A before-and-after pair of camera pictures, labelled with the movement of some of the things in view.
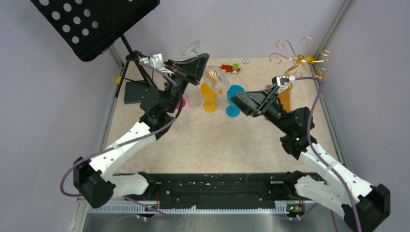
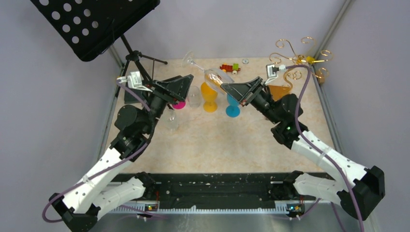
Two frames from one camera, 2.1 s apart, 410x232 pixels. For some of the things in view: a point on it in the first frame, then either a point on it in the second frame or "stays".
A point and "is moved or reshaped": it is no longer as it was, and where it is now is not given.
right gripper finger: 258,99 to 240,90
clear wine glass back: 214,77 is moved or reshaped
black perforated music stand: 87,27 stays
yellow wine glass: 210,95 stays
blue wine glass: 233,110 stays
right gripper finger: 246,108 to 237,91
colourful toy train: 234,68 stays
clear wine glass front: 192,94 stays
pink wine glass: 183,104 stays
